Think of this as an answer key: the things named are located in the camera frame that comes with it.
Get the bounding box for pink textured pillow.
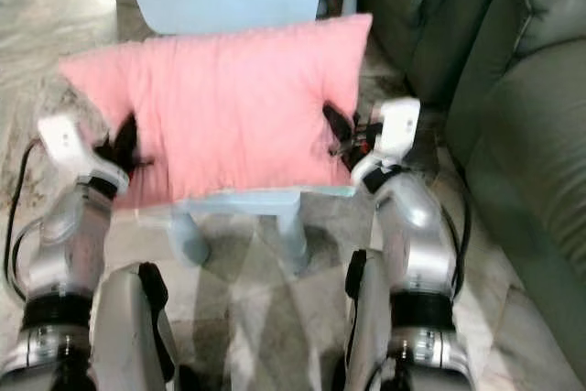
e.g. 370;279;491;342
58;13;374;211

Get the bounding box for grey-green leather sofa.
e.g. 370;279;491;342
357;0;586;355

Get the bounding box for light blue plastic stool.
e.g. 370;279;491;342
137;185;358;273

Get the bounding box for silver left robot leg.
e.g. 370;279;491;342
96;263;175;391

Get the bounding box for silver robot leg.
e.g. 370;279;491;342
343;249;404;391
96;263;175;391

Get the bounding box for silver right robot leg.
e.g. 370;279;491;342
343;249;404;391

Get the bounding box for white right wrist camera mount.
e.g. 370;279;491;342
353;97;422;186

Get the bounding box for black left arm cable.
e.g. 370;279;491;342
5;139;47;300

